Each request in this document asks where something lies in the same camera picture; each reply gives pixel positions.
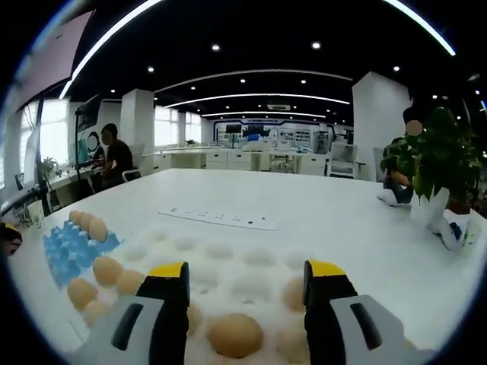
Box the white table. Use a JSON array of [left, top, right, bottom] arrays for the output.
[[7, 167, 482, 365]]

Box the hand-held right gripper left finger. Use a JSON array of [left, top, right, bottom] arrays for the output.
[[78, 260, 191, 365]]

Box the white office chair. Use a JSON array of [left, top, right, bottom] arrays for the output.
[[121, 142, 146, 182]]

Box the dark monitor on stand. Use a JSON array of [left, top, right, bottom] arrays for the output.
[[22, 122, 43, 190]]

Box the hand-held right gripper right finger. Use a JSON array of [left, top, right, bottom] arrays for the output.
[[303, 259, 427, 365]]

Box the white power strip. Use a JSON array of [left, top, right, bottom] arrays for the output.
[[158, 207, 281, 232]]

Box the grey mesh office chair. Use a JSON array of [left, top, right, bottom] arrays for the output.
[[326, 141, 361, 179]]

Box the large hanging display screen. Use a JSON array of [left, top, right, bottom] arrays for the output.
[[13, 9, 96, 111]]

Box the blue egg tray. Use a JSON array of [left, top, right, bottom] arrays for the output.
[[42, 220, 126, 290]]

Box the long curved ceiling light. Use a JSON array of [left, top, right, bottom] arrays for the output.
[[382, 0, 457, 56]]

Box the white office counter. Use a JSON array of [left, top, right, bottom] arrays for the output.
[[151, 146, 328, 174]]

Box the white foam egg holder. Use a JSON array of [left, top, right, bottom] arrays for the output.
[[68, 227, 434, 365]]

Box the black screen on pole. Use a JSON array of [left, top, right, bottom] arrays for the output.
[[74, 97, 103, 191]]

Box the green potted plant white pot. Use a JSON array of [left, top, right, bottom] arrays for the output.
[[381, 106, 484, 233]]

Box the group of brown eggs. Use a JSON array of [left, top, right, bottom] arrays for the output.
[[67, 255, 311, 365]]

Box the white blue toy figure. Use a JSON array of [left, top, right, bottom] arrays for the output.
[[431, 218, 463, 252], [376, 178, 415, 208]]

